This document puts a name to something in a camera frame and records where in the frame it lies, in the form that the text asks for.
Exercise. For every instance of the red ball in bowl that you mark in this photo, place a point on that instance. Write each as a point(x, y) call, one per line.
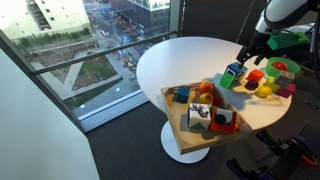
point(280, 66)

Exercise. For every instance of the orange red block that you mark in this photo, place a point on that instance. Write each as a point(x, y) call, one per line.
point(256, 75)

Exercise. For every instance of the white table pedestal base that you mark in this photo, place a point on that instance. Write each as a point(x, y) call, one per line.
point(177, 150)

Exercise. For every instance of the grey block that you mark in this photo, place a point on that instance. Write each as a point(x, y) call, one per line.
point(284, 78)

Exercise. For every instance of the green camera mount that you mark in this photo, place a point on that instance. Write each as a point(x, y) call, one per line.
point(285, 40)

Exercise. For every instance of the green bowl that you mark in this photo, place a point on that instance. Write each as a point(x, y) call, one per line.
point(292, 66)

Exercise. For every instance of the yellow red apple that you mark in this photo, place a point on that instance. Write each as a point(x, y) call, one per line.
point(206, 98)

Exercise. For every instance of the yellow green block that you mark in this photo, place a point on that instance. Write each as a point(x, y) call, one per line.
point(270, 83)

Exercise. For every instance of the dark purple plum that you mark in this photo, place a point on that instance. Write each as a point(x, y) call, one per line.
point(251, 85)

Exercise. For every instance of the yellow lemon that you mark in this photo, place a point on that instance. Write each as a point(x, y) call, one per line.
point(264, 91)

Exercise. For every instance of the wooden tray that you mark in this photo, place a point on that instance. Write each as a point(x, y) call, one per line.
point(177, 114)

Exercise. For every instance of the red tomato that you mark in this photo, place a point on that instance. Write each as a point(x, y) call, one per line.
point(218, 101)

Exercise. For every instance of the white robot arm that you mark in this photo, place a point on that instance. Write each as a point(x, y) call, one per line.
point(276, 16)

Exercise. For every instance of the black clamp orange handles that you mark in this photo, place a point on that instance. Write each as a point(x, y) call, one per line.
point(296, 147)

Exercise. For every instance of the magenta block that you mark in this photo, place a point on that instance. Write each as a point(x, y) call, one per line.
point(286, 92)

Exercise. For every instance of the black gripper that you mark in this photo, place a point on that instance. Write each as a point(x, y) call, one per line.
point(257, 47)

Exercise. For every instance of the blue lego cube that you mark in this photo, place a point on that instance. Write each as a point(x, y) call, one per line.
point(183, 94)

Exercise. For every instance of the orange fruit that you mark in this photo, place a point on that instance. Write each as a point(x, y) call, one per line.
point(206, 87)

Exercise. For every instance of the blue number four cube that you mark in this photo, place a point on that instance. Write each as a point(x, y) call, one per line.
point(237, 70)

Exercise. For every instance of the white black patterned cube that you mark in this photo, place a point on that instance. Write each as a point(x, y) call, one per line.
point(199, 116)

